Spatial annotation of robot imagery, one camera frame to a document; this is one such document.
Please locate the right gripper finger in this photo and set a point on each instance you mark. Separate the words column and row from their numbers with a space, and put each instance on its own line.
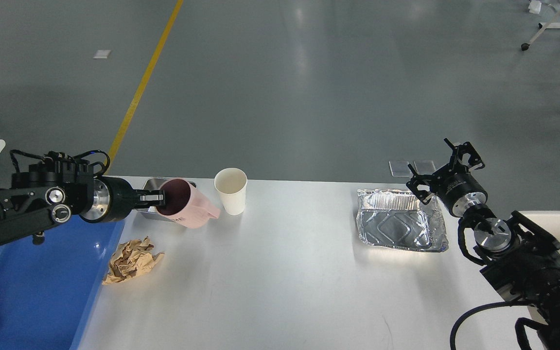
column 464, row 158
column 427, row 186

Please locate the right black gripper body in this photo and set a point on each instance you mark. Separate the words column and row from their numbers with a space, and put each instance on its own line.
column 459, row 192

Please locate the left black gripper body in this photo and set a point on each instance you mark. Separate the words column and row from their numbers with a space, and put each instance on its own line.
column 112, row 200

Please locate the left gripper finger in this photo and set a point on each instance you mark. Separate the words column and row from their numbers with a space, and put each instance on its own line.
column 151, row 198

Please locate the small stainless steel tray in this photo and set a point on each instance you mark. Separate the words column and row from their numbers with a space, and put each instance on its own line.
column 169, row 199

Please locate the pink mug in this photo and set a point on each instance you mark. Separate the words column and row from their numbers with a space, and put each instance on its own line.
column 201, row 209

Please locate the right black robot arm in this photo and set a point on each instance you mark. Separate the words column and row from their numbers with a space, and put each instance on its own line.
column 518, row 258

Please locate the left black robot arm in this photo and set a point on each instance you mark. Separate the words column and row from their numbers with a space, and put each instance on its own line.
column 48, row 190

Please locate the aluminium foil tray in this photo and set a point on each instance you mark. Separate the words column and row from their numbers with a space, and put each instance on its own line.
column 396, row 219

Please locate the crumpled brown paper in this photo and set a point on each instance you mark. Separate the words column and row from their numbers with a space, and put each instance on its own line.
column 131, row 259

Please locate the white paper cup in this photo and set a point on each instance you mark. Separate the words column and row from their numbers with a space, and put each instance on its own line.
column 231, row 184

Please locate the blue plastic tray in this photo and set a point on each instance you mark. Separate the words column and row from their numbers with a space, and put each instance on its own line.
column 47, row 291

